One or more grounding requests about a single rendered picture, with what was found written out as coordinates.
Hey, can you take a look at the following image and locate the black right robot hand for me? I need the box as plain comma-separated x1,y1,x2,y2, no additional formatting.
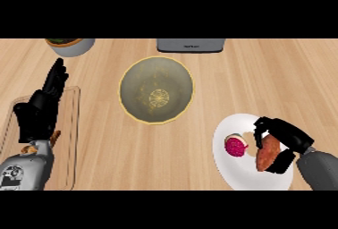
253,115,316,175

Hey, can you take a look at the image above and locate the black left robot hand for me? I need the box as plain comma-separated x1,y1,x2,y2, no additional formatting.
12,57,70,144

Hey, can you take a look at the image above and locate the orange-brown sweet potato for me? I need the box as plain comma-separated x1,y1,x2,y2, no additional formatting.
256,133,282,173

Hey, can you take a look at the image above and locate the white plate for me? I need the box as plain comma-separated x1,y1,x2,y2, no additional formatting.
211,113,296,191

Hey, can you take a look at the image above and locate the grey bowl with yellow rim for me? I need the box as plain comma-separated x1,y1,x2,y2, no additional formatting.
118,55,195,125

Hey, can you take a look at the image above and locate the small orange-brown food piece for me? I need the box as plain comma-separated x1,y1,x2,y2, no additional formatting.
19,130,64,155

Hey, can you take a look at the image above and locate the pale wooden cutting board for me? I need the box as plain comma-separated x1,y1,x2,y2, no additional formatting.
0,85,81,191

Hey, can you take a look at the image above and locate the red and white cupcake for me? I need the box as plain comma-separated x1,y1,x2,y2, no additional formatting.
223,133,250,158

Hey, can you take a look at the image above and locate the grey pot with plant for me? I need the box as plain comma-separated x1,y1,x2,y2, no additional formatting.
45,38,96,58

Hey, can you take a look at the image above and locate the grey appliance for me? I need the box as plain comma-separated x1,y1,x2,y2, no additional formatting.
157,38,228,54

